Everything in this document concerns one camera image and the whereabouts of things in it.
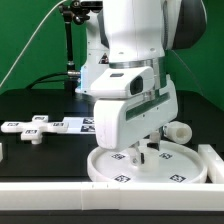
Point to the white front fence rail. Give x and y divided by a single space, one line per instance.
112 196

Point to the white round table top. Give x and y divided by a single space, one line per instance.
171 163

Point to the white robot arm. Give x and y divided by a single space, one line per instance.
137 33

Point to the white cross-shaped table base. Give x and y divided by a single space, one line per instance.
33 130

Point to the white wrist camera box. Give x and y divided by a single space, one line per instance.
123 83

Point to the white fence rail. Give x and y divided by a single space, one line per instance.
214 162
112 196

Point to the white right fence rail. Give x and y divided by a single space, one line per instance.
214 162

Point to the white marker sheet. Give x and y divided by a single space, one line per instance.
80 125

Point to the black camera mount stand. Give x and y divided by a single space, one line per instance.
84 12

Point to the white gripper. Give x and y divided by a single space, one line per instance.
122 123

